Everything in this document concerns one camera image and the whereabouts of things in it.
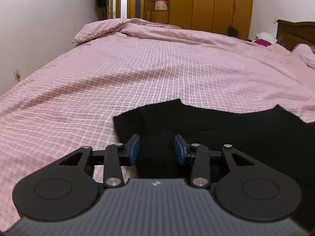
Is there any black garment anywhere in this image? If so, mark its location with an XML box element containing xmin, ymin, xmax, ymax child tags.
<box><xmin>113</xmin><ymin>99</ymin><xmax>314</xmax><ymax>230</ymax></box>

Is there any pink checked bed cover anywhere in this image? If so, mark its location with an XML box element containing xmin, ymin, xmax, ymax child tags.
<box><xmin>1</xmin><ymin>19</ymin><xmax>314</xmax><ymax>230</ymax></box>

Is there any magenta cloth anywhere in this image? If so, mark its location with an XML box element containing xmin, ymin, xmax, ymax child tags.
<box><xmin>254</xmin><ymin>39</ymin><xmax>272</xmax><ymax>47</ymax></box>

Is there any white plush toy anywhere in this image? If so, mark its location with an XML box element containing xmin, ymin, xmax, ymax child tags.
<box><xmin>255</xmin><ymin>32</ymin><xmax>275</xmax><ymax>44</ymax></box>

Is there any black box by wardrobe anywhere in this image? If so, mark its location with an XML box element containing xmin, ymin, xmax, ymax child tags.
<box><xmin>227</xmin><ymin>26</ymin><xmax>239</xmax><ymax>38</ymax></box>

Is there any wooden headboard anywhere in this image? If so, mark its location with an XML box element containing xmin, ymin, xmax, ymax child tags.
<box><xmin>276</xmin><ymin>20</ymin><xmax>315</xmax><ymax>51</ymax></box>

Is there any wooden wardrobe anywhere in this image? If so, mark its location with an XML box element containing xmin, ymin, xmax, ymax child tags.
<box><xmin>144</xmin><ymin>0</ymin><xmax>253</xmax><ymax>40</ymax></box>

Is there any wooden door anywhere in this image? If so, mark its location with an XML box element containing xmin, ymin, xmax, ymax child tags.
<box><xmin>127</xmin><ymin>0</ymin><xmax>144</xmax><ymax>19</ymax></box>

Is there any white pink container on shelf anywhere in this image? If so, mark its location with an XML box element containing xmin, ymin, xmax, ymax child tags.
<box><xmin>154</xmin><ymin>0</ymin><xmax>168</xmax><ymax>11</ymax></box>

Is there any wall socket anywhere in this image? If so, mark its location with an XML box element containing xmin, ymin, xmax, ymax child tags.
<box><xmin>13</xmin><ymin>70</ymin><xmax>21</xmax><ymax>82</ymax></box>

